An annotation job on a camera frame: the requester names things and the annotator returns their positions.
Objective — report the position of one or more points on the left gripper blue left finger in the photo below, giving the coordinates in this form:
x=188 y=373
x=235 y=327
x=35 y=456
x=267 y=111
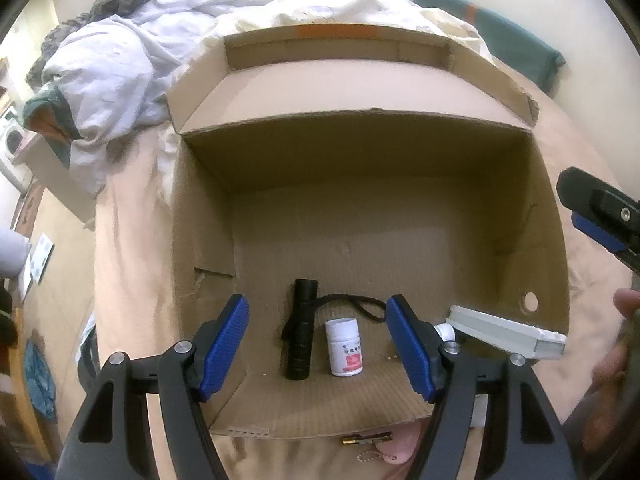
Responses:
x=217 y=341

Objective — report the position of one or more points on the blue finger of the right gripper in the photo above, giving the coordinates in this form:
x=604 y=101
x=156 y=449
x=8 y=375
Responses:
x=599 y=235

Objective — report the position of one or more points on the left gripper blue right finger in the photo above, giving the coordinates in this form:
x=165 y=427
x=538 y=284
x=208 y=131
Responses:
x=417 y=344

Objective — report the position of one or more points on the white pill bottle red label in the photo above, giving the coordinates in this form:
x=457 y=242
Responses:
x=345 y=354

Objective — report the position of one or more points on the pink keychain charm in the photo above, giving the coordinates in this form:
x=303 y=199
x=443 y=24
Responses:
x=393 y=445

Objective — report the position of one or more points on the white remote control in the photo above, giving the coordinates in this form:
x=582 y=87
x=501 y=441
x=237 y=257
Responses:
x=532 y=342

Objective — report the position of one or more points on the person's right hand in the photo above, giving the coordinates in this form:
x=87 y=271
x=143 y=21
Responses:
x=607 y=380

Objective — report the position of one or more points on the brown cardboard box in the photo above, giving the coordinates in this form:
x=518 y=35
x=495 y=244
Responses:
x=376 y=161

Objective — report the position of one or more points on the teal cushion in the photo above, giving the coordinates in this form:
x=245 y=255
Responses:
x=509 y=42

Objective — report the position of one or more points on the white crumpled blanket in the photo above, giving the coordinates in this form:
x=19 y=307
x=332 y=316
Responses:
x=112 y=75

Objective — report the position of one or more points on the white washing machine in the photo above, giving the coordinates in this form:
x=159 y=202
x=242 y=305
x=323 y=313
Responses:
x=12 y=137

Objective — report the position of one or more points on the dark patterned garment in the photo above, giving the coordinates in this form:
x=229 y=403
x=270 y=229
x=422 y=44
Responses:
x=100 y=9

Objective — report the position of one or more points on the black flashlight with strap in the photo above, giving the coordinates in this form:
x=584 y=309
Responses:
x=298 y=332

